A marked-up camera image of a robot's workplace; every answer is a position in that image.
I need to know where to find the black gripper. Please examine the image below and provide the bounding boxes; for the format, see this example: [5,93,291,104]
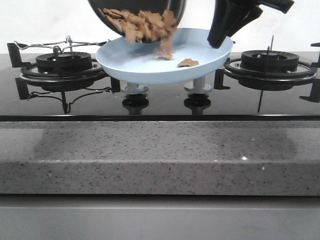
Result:
[207,0,295,49]

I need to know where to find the black frying pan mint handle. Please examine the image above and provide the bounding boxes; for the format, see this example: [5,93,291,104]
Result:
[88,0,186,48]

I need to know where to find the brown meat pieces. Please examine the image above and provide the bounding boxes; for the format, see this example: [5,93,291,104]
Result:
[96,7,200,68]

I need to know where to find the light blue plate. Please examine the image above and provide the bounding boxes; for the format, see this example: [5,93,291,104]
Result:
[96,28,234,85]

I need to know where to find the black burner far side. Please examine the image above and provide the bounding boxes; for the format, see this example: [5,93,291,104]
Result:
[240,50,300,73]

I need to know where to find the silver knob far side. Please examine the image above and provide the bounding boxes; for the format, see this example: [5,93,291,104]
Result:
[184,76,212,94]

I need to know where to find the black pan support far side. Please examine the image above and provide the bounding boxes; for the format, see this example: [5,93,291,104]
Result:
[213,40,320,113]

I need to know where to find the silver knob near pan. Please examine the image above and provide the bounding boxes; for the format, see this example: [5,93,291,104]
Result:
[121,82,149,95]

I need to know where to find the black burner near pan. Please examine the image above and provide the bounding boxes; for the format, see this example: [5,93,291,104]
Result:
[35,51,92,73]

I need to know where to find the black pan support near pan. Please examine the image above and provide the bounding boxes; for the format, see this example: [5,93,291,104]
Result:
[7,36,121,114]

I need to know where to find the black glass gas cooktop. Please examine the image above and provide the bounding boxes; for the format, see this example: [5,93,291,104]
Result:
[0,54,320,122]

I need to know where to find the grey cabinet front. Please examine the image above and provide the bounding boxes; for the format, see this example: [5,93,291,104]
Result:
[0,195,320,240]

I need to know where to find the wire pan reducer ring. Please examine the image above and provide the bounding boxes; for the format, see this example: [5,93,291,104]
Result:
[13,35,111,60]

